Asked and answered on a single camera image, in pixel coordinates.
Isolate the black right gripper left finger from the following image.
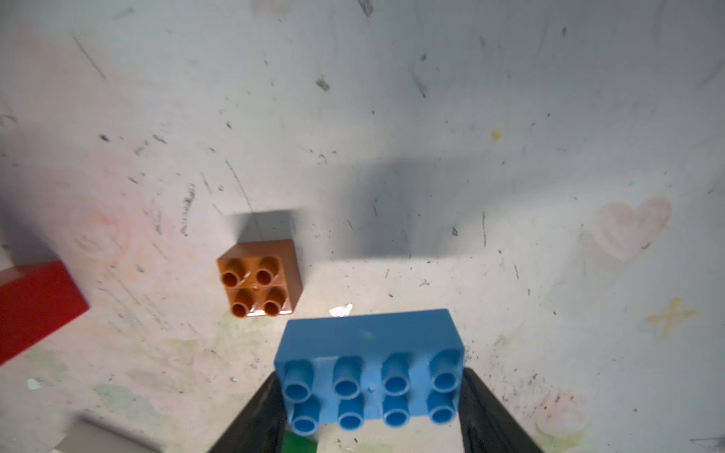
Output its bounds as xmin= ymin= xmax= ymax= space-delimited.
xmin=209 ymin=373 xmax=287 ymax=453

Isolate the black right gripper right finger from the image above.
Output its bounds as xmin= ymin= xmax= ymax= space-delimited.
xmin=458 ymin=367 xmax=543 ymax=453

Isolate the light blue long lego brick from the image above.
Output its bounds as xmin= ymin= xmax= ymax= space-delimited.
xmin=275 ymin=309 xmax=464 ymax=436

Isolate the red lego brick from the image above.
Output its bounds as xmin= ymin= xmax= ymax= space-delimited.
xmin=1 ymin=260 xmax=90 ymax=364

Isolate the green lego brick right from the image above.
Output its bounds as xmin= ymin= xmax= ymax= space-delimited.
xmin=281 ymin=431 xmax=317 ymax=453

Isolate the orange lego brick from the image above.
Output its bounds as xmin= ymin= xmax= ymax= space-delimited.
xmin=216 ymin=239 xmax=303 ymax=318

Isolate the white flat lego plate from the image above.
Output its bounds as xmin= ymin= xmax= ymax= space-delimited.
xmin=52 ymin=419 xmax=160 ymax=453

